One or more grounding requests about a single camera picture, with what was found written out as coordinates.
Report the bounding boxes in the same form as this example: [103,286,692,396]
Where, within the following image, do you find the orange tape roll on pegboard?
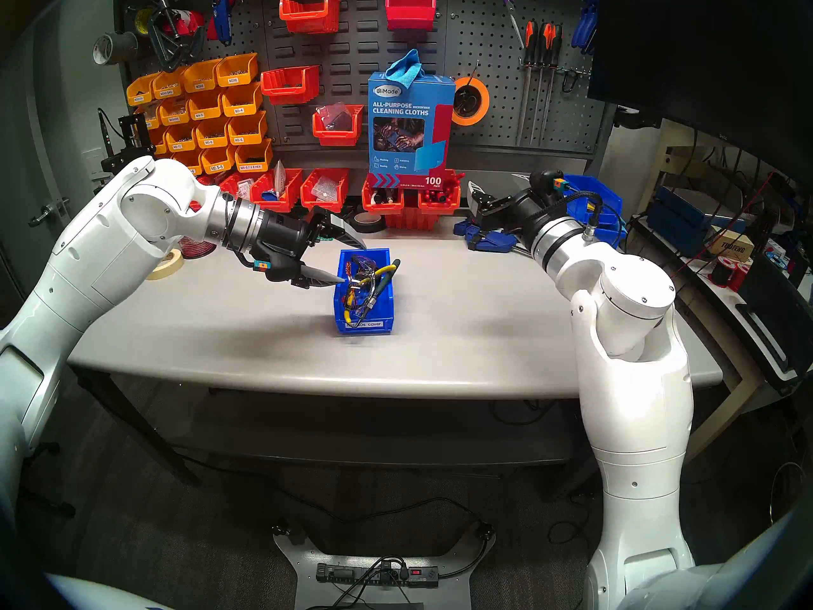
[452,76,491,128]

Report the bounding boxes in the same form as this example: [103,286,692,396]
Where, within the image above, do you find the orange black screwdriver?
[540,24,565,147]
[532,23,554,147]
[516,19,539,146]

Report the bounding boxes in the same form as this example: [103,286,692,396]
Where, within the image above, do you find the black monitor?
[588,0,813,184]

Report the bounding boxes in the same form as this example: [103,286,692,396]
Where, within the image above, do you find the crimson louvre bin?
[386,0,438,31]

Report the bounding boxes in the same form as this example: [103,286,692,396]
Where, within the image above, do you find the beige masking tape roll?
[145,248,185,281]

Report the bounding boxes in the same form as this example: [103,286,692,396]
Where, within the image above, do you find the orange bin labelled M3X8 BAD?
[152,69,190,100]

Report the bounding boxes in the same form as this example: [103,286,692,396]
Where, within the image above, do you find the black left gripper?
[256,208,369,288]

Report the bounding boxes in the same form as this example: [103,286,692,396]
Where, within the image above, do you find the silver door handle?
[29,199,71,228]

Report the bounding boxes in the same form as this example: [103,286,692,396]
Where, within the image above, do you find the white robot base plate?
[272,520,497,610]

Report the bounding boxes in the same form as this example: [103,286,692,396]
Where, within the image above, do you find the orange bin labelled M3-8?
[195,118,231,149]

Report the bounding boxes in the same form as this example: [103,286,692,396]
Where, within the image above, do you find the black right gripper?
[469,180,542,233]

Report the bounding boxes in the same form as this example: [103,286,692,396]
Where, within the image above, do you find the red stackable parts bin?
[362,173,407,215]
[300,168,350,214]
[416,169,464,215]
[251,168,304,214]
[216,172,258,203]

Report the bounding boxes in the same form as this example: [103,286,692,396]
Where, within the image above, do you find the blue labelled storage bin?
[333,248,394,336]

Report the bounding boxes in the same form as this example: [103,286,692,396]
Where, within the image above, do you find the yellow handled pliers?
[343,262,400,320]

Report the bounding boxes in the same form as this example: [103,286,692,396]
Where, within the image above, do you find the black soldering iron pen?
[97,108,124,158]

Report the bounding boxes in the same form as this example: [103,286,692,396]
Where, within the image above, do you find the orange bin labelled M3X6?
[215,53,259,87]

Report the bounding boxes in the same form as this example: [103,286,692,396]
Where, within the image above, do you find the orange bin labelled M3-6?
[227,111,269,146]

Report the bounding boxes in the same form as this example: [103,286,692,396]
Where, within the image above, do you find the dark grey C-clamp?
[147,0,191,69]
[175,34,207,66]

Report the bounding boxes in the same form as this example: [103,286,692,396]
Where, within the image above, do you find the orange bin labelled M2.5-5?
[200,146,237,174]

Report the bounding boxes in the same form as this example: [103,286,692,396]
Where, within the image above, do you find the silver duct tape roll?
[92,32,139,66]

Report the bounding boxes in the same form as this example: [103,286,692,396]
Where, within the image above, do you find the clear safety glasses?
[346,254,379,292]

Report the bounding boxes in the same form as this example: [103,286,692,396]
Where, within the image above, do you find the black metal press stand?
[100,112,158,174]

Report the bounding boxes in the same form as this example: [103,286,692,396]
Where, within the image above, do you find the orange bin labelled M4-6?
[188,91,226,121]

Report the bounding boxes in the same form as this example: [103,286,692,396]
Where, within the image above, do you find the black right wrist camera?
[530,170,570,201]

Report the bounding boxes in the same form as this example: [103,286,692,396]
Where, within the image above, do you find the red white tape roll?
[162,10,207,37]

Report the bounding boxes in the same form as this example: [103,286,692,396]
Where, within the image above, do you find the stack of red bins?
[384,205,445,229]

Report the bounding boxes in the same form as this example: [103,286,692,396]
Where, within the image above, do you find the dark grey tool panel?
[118,0,617,171]

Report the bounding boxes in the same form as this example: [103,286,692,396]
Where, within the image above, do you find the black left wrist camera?
[250,254,299,287]

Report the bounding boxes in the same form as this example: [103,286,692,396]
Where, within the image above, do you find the red louvre bin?
[260,65,321,105]
[312,105,365,147]
[279,0,340,34]

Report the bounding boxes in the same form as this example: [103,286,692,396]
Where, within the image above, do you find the dark green handled pliers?
[359,258,402,317]

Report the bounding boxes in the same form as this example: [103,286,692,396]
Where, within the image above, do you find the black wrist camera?
[250,254,299,287]
[530,170,570,201]

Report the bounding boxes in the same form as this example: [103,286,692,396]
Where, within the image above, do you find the orange bin labelled M3X5X4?
[126,74,161,106]

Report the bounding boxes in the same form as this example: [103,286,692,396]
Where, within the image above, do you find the dark blue case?
[648,186,715,257]

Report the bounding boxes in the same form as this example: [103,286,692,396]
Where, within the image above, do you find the orange bin labelled M4-0.7 HEX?
[234,139,274,172]

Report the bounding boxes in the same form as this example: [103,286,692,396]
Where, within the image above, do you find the blue spring clamps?
[570,0,601,55]

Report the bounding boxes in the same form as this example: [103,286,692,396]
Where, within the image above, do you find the blue bar clamp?
[464,224,531,255]

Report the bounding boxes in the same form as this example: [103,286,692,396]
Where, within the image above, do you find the black power strip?
[316,561,440,589]

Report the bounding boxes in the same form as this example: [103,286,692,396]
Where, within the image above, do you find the blue cleaning cloths box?
[367,72,457,189]

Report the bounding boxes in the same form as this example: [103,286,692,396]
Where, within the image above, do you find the small cardboard box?
[705,229,756,263]

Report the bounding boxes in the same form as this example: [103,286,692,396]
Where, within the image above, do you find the orange bin labelled M3-4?
[221,83,263,117]

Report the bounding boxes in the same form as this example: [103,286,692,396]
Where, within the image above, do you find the red wire spool blue label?
[178,234,217,260]

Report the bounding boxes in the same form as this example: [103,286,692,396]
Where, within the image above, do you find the black flat device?
[737,259,813,377]

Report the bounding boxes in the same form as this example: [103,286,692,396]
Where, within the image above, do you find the white robot torso shell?
[38,571,175,610]

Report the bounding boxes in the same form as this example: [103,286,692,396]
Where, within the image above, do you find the black floor power cable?
[171,453,496,581]

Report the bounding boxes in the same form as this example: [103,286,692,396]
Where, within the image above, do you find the blue microfibre cloth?
[384,48,425,88]

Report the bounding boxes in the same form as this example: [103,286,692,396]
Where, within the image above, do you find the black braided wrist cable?
[559,191,604,241]

